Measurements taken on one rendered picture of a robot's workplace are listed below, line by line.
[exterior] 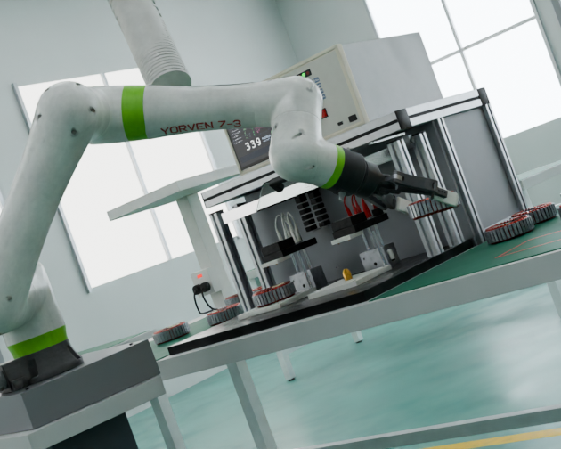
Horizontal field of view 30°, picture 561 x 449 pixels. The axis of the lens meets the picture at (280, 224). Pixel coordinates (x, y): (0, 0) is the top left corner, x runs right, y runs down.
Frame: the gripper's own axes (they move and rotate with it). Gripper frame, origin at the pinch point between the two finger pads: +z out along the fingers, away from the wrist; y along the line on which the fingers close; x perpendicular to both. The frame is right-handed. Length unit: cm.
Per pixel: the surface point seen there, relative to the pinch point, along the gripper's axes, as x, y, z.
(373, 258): -3.3, -34.6, 10.3
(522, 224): 2.1, 1.5, 24.5
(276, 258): -4, -55, -5
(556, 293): 76, -215, 248
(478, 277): -21.7, 23.5, -5.3
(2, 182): 156, -555, 39
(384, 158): 15.8, -19.3, -0.5
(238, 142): 26, -63, -18
